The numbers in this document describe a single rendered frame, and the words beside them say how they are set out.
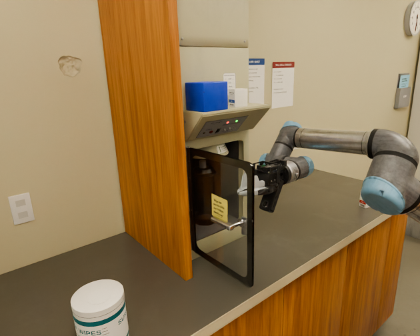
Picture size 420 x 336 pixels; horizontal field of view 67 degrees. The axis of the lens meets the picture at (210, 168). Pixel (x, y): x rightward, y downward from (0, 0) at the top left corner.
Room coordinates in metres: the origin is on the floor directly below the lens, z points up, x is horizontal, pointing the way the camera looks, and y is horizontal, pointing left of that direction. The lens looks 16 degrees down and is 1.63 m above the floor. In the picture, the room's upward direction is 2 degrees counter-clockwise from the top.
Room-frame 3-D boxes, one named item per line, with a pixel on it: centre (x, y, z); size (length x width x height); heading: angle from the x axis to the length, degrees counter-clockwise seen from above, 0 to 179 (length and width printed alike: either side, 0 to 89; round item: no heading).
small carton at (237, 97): (1.16, -0.11, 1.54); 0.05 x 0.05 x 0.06; 22
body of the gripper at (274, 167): (0.98, -0.20, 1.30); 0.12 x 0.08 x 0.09; 132
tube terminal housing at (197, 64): (1.27, 0.04, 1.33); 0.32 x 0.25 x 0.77; 128
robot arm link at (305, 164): (1.09, -0.31, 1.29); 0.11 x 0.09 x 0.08; 132
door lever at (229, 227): (0.87, -0.04, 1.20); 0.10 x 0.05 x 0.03; 39
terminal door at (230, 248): (0.95, -0.02, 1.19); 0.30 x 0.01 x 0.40; 39
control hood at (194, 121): (1.13, -0.07, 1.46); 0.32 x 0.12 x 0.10; 128
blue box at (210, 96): (1.07, 0.00, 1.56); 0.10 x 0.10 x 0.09; 38
